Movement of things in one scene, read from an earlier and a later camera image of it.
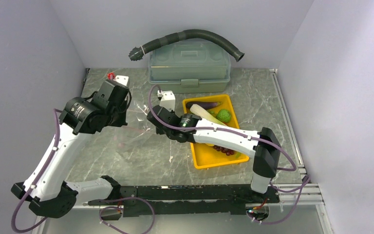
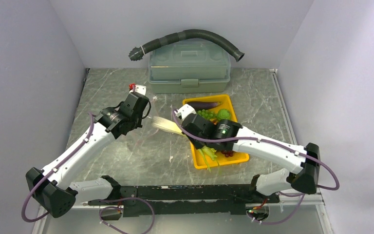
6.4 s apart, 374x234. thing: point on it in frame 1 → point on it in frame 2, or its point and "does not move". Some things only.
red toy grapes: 228,152 does not move
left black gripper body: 118,117 → 137,122
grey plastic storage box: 189,66 does not move
